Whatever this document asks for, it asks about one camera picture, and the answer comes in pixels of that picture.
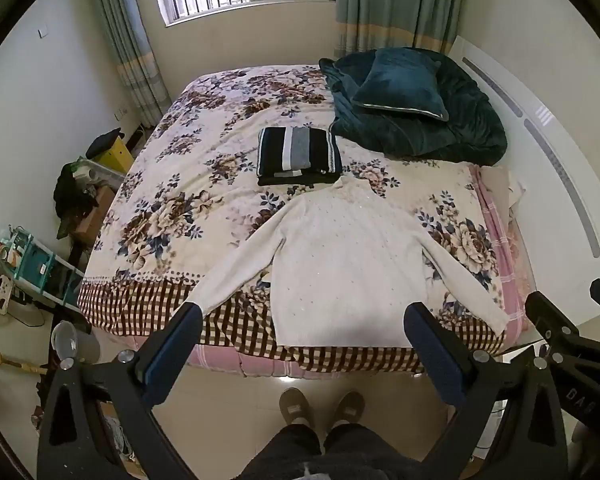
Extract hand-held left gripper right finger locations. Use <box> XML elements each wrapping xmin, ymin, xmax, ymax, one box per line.
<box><xmin>402</xmin><ymin>302</ymin><xmax>569</xmax><ymax>480</ymax></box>

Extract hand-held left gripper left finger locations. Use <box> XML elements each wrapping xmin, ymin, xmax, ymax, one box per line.
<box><xmin>37</xmin><ymin>302</ymin><xmax>204</xmax><ymax>480</ymax></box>

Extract white knit sweater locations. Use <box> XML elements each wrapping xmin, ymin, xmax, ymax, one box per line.
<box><xmin>182</xmin><ymin>176</ymin><xmax>510</xmax><ymax>349</ymax></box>

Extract person's right slipper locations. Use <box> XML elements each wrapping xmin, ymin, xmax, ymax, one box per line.
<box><xmin>325</xmin><ymin>390</ymin><xmax>366</xmax><ymax>449</ymax></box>

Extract person's slipper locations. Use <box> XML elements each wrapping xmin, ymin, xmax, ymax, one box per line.
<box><xmin>325</xmin><ymin>390</ymin><xmax>366</xmax><ymax>449</ymax></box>
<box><xmin>279</xmin><ymin>387</ymin><xmax>315</xmax><ymax>449</ymax></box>

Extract person's left slipper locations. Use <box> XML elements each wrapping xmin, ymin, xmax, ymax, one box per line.
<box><xmin>279</xmin><ymin>387</ymin><xmax>315</xmax><ymax>449</ymax></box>

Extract person's dark pants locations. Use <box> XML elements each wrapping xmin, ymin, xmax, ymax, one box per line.
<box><xmin>240</xmin><ymin>422</ymin><xmax>431</xmax><ymax>480</ymax></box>

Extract brown cardboard box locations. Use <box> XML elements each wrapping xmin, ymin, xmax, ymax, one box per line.
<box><xmin>72</xmin><ymin>187</ymin><xmax>116</xmax><ymax>247</ymax></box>

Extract bamboo stick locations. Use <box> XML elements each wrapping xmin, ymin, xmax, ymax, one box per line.
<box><xmin>0</xmin><ymin>346</ymin><xmax>49</xmax><ymax>376</ymax></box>

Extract teal storage rack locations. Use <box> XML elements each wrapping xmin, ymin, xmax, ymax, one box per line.
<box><xmin>0</xmin><ymin>225</ymin><xmax>87</xmax><ymax>312</ymax></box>

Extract clear plastic container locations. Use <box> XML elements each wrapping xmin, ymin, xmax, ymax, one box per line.
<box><xmin>75</xmin><ymin>157</ymin><xmax>126</xmax><ymax>192</ymax></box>

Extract black cloth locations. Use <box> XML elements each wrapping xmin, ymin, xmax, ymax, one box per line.
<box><xmin>53</xmin><ymin>162</ymin><xmax>99</xmax><ymax>222</ymax></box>

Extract folded black garment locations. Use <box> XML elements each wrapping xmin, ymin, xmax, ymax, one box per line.
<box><xmin>257</xmin><ymin>162</ymin><xmax>341</xmax><ymax>187</ymax></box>

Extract yellow box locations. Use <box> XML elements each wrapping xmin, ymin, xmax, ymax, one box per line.
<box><xmin>92</xmin><ymin>136</ymin><xmax>135</xmax><ymax>174</ymax></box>

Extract dark teal plush blanket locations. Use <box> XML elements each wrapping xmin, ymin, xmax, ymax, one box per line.
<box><xmin>319</xmin><ymin>47</ymin><xmax>509</xmax><ymax>166</ymax></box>

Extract white bed headboard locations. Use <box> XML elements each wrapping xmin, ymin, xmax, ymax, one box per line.
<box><xmin>450</xmin><ymin>35</ymin><xmax>600</xmax><ymax>327</ymax></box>

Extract black bag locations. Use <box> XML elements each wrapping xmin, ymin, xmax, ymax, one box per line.
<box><xmin>85</xmin><ymin>129</ymin><xmax>126</xmax><ymax>159</ymax></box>

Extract bed with floral sheet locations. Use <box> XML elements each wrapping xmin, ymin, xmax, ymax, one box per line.
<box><xmin>77</xmin><ymin>64</ymin><xmax>536</xmax><ymax>362</ymax></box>

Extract folded dark striped sweater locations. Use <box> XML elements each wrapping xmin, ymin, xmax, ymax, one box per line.
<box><xmin>257</xmin><ymin>126</ymin><xmax>343</xmax><ymax>174</ymax></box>

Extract dark teal plush pillow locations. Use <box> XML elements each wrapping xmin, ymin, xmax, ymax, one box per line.
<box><xmin>352</xmin><ymin>49</ymin><xmax>450</xmax><ymax>122</ymax></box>

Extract teal striped curtain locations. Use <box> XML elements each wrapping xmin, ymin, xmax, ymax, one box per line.
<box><xmin>334</xmin><ymin>0</ymin><xmax>466</xmax><ymax>62</ymax></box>
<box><xmin>80</xmin><ymin>0</ymin><xmax>172</xmax><ymax>129</ymax></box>

